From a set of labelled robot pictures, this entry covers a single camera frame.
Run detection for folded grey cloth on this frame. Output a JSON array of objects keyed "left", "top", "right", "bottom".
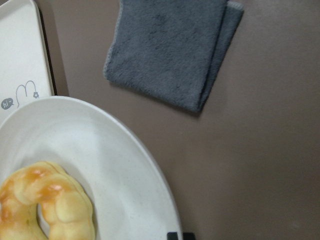
[{"left": 103, "top": 0, "right": 244, "bottom": 113}]

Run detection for cream rabbit serving tray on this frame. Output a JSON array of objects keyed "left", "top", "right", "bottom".
[{"left": 0, "top": 0, "right": 54, "bottom": 122}]

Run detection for white round plate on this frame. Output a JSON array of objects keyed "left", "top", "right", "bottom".
[{"left": 0, "top": 96, "right": 183, "bottom": 240}]

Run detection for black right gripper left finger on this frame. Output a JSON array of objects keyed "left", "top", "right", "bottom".
[{"left": 166, "top": 232, "right": 179, "bottom": 240}]

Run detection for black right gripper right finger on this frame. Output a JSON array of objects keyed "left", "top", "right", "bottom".
[{"left": 182, "top": 232, "right": 196, "bottom": 240}]

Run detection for glazed ring donut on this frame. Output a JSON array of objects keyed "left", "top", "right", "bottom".
[{"left": 0, "top": 161, "right": 96, "bottom": 240}]

